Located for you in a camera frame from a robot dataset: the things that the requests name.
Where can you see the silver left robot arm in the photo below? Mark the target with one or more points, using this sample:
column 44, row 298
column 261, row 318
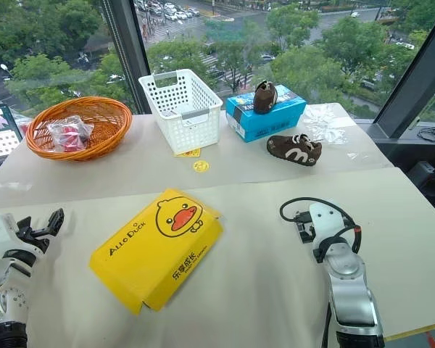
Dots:
column 7, row 290

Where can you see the blue shoe box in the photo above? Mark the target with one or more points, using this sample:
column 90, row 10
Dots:
column 261, row 121

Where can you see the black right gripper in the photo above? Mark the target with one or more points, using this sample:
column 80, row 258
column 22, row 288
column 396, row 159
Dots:
column 304, row 228

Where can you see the small clear plastic scrap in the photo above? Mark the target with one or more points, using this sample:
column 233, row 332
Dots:
column 351, row 156

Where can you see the yellow duck shoe box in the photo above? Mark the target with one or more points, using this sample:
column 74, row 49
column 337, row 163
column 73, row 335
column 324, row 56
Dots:
column 137, row 261

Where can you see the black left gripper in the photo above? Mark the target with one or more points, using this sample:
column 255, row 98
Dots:
column 34, row 237

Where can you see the white paper table sheet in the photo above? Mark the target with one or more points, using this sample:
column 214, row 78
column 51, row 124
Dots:
column 268, row 282

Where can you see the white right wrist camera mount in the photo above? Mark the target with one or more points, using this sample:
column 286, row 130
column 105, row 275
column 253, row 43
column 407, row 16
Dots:
column 328, row 223

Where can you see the round yellow sticker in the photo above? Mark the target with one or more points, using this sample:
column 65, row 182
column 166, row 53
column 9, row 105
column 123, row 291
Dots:
column 201, row 166

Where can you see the black box device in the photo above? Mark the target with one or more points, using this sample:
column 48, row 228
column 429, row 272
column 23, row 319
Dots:
column 425, row 174

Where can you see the dark window frame pillar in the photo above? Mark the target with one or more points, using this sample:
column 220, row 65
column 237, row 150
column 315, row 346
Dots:
column 417, row 78
column 125, row 50

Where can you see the brown child shoe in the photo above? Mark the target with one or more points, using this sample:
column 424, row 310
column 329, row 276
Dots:
column 293, row 149
column 264, row 98

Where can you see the white perforated plastic basket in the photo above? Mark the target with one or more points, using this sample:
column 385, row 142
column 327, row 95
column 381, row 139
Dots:
column 199, row 127

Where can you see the orange wicker basket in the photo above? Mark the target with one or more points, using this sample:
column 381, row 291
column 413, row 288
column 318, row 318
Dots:
column 105, row 119

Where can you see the red items in clear bag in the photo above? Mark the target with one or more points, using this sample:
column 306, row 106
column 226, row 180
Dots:
column 69, row 133

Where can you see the clear plastic bag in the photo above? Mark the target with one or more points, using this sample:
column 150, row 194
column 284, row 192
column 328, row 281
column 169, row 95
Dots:
column 326, row 121

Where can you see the beige paper table sheet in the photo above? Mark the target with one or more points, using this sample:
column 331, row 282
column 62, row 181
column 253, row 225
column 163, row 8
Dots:
column 239, row 163

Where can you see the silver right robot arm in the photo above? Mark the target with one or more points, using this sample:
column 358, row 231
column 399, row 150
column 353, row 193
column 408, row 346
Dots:
column 351, row 290

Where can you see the yellow paper card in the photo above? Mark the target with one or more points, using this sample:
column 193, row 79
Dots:
column 189, row 153

